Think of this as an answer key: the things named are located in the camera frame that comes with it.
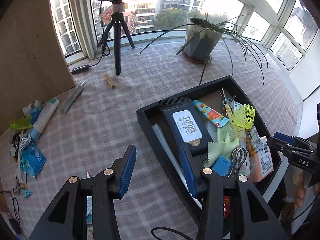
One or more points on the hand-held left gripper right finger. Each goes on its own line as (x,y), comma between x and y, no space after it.
(187,172)

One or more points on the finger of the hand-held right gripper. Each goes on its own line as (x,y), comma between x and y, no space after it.
(285,137)
(282,145)

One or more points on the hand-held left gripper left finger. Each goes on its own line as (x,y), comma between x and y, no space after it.
(127,172)

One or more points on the clear labelled snack packet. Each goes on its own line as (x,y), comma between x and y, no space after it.
(265,162)

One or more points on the black tray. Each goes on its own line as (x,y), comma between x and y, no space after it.
(160,160)

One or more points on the orange snack packet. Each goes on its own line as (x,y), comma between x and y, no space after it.
(252,140)
(21,180)

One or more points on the blue phone stand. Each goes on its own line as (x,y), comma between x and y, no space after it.
(221,166)

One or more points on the fruit print bottle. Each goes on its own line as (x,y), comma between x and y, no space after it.
(212,115)

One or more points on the person's right hand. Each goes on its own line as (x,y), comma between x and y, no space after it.
(298,192)

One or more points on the clear plastic ruler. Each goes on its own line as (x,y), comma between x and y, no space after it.
(165,145)

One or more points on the black wipes pack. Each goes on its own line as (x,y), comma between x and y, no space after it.
(185,127)

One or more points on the yellow mesh net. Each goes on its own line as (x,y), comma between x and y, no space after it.
(243,116)

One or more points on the green cloth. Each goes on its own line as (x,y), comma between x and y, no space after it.
(225,145)

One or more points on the metal scissors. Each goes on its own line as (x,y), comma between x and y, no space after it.
(237,160)

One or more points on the red packet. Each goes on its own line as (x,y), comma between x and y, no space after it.
(226,205)

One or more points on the wooden clothespin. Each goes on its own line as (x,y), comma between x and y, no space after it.
(110,82)

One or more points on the silver tube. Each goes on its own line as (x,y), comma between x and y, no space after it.
(72,97)

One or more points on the blue wipes packet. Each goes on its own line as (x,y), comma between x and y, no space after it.
(35,160)

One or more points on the white tube blue cap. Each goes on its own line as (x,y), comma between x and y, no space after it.
(45,117)

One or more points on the blue plastic clothespin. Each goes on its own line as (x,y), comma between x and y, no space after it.
(26,193)

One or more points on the blue plastic clip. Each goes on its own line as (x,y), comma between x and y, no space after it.
(35,116)

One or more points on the red plant saucer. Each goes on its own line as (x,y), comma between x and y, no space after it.
(197,60)

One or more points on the crumpled white tissue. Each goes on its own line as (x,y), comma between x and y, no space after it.
(31,106)

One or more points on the green tube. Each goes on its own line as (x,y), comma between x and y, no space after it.
(21,123)

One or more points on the black tripod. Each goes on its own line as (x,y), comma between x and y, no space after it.
(117,55)

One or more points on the potted plant grey pot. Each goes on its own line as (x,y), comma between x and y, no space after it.
(202,42)

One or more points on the light wooden board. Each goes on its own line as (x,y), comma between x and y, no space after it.
(30,55)

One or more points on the white window frame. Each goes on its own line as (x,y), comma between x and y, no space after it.
(80,30)

